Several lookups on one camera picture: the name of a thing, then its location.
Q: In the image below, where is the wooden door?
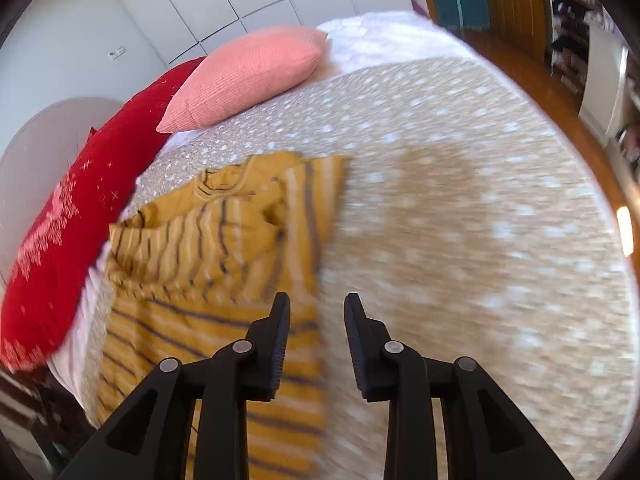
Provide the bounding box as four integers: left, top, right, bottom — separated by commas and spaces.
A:
480, 0, 553, 64

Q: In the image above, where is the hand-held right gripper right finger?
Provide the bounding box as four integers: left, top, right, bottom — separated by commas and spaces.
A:
343, 293, 576, 480

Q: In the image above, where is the red patterned pillow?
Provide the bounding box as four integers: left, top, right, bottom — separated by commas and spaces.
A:
0, 57, 207, 373

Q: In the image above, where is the white wardrobe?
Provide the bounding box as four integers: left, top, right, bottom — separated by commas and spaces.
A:
95, 0, 416, 69

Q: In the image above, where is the bed with beige spotted cover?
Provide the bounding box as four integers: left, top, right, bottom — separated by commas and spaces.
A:
82, 58, 627, 480

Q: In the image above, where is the white bed sheet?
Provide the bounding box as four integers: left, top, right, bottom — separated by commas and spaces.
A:
317, 12, 470, 78

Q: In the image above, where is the yellow striped shirt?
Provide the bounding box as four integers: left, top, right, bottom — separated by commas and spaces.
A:
95, 152, 348, 480

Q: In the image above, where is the pink pillow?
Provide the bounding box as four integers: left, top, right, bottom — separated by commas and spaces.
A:
156, 25, 330, 134

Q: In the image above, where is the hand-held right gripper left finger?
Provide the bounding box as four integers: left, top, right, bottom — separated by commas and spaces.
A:
56, 292, 292, 480

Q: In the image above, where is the cluttered shelf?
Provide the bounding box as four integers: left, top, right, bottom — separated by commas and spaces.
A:
546, 0, 632, 99

